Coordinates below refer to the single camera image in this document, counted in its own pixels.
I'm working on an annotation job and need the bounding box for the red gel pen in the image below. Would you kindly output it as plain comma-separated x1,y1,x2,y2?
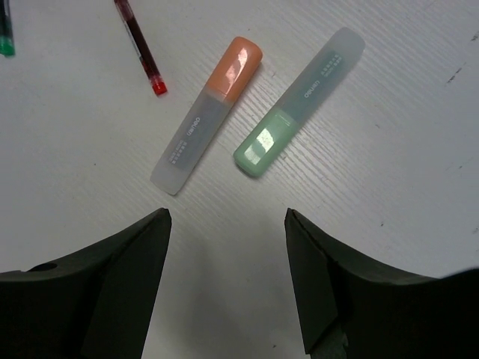
114,0,168,96

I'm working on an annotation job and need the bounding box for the green gel pen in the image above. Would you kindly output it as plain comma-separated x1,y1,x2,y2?
0,0,16,58

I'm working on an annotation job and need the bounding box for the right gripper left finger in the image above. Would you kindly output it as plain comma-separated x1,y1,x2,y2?
1,209,171,358

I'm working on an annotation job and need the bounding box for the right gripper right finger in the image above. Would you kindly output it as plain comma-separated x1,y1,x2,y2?
284,209,478,358

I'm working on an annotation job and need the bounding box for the orange cap highlighter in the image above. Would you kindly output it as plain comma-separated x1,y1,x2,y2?
150,37,263,195

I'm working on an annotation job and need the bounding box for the green cap highlighter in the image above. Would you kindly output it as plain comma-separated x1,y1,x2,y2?
234,28,365,177

